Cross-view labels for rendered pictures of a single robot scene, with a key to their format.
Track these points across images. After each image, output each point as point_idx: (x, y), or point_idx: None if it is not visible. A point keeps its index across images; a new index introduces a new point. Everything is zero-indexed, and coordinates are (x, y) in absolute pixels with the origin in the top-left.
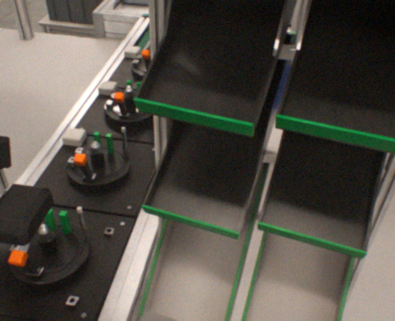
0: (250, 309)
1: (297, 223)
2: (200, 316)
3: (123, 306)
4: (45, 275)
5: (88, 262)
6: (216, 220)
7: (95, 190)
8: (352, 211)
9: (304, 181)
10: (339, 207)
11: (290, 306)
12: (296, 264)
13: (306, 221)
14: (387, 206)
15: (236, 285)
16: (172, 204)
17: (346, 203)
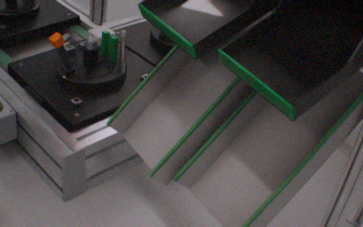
0: (202, 176)
1: (259, 71)
2: (155, 157)
3: (111, 129)
4: (72, 75)
5: (111, 88)
6: (190, 39)
7: (164, 50)
8: (316, 82)
9: (292, 43)
10: (307, 75)
11: (239, 188)
12: (267, 151)
13: (267, 72)
14: None
15: (191, 130)
16: (166, 17)
17: (316, 74)
